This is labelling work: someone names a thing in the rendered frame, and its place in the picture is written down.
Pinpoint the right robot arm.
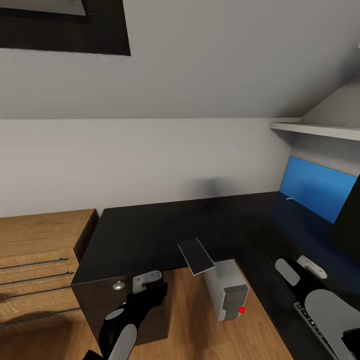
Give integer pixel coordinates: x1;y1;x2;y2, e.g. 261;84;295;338
275;255;360;360

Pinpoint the desktop computer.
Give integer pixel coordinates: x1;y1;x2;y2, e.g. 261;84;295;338
203;259;250;322

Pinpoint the keyboard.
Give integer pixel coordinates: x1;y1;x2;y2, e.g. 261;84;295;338
293;302;339;360

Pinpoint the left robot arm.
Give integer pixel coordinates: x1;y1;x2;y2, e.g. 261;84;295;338
83;270;168;360

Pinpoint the monitor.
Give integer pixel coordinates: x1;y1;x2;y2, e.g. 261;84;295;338
326;175;360;303

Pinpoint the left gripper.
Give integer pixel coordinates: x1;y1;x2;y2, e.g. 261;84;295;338
126;281;168;318

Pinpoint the notebook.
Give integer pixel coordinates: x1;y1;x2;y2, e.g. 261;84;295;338
178;237;216;276

